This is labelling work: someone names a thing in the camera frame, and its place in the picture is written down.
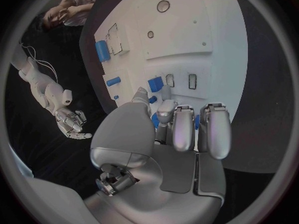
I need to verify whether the white cable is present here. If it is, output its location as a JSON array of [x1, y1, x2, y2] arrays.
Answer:
[[34, 59, 59, 83], [19, 42, 37, 61]]

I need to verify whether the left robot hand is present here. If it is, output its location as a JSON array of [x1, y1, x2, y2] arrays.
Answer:
[[82, 85, 233, 224]]

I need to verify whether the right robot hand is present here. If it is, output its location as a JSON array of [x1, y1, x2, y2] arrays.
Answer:
[[54, 109, 93, 140]]

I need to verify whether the blue block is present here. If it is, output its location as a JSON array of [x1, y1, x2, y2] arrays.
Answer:
[[147, 76, 164, 93]]

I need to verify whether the small blue cylinder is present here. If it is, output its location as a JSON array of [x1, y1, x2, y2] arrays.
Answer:
[[106, 76, 122, 87]]

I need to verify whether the white task board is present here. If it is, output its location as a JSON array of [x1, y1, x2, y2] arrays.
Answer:
[[93, 0, 249, 130]]

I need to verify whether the large blue cylinder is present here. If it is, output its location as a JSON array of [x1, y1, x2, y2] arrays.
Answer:
[[94, 40, 112, 63]]

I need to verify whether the person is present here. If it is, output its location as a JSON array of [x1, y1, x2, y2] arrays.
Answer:
[[34, 0, 108, 31]]

